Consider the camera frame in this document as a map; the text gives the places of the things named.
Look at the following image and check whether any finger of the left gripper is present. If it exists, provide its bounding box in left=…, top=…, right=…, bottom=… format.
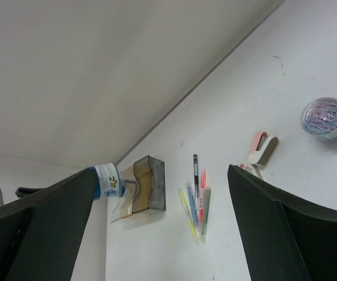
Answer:
left=15, top=187, right=42, bottom=198

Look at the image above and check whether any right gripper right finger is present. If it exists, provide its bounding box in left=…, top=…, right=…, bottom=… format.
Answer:
left=228, top=165, right=337, bottom=280

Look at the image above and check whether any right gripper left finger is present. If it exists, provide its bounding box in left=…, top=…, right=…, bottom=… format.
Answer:
left=0, top=168, right=96, bottom=280

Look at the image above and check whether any blue white tape jar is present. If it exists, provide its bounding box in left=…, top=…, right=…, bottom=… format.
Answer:
left=90, top=163, right=125, bottom=200

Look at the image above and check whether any clear jar of paper clips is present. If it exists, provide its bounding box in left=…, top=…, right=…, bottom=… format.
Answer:
left=300, top=97, right=337, bottom=142

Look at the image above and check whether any clear plastic container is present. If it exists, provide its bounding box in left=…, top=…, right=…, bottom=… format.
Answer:
left=111, top=169, right=136, bottom=223

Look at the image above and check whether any grey highlighter pen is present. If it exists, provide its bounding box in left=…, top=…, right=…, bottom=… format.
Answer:
left=200, top=187, right=211, bottom=243

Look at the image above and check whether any pink highlighter pen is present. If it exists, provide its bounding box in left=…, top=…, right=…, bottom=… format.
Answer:
left=198, top=167, right=207, bottom=226

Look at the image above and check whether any amber plastic container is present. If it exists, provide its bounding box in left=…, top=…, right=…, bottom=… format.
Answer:
left=120, top=165, right=152, bottom=219

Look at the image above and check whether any blue highlighter pen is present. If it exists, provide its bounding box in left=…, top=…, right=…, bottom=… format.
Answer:
left=185, top=181, right=199, bottom=229

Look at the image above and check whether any yellow highlighter pen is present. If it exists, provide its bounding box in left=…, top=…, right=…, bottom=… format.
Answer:
left=178, top=189, right=200, bottom=245

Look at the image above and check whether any black pen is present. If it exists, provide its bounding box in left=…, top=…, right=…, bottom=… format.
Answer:
left=193, top=154, right=200, bottom=206

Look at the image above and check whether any smoky grey plastic container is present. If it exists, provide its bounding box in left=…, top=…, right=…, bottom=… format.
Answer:
left=134, top=156, right=166, bottom=213

